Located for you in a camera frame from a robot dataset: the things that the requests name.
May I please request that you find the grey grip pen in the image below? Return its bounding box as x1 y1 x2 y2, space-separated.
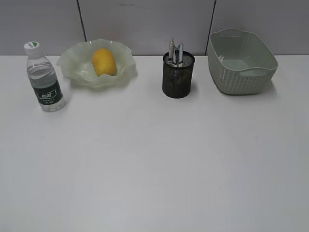
168 37 175 65

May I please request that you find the beige grip pen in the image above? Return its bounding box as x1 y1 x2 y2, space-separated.
177 40 184 67

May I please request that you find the yellow mango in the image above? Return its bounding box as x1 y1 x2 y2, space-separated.
92 48 116 76

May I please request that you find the clear water bottle green label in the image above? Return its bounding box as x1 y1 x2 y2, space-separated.
24 41 66 112

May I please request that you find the yellow eraser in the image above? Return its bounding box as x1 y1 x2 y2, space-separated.
166 75 181 88

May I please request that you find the blue clip pen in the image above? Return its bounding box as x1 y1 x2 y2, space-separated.
172 46 179 67

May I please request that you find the black mesh pen holder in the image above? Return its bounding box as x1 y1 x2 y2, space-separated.
162 51 195 99

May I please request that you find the pale green wavy glass plate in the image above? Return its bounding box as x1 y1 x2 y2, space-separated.
56 39 137 90

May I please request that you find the pale green plastic basket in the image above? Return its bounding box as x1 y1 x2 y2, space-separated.
208 29 278 95

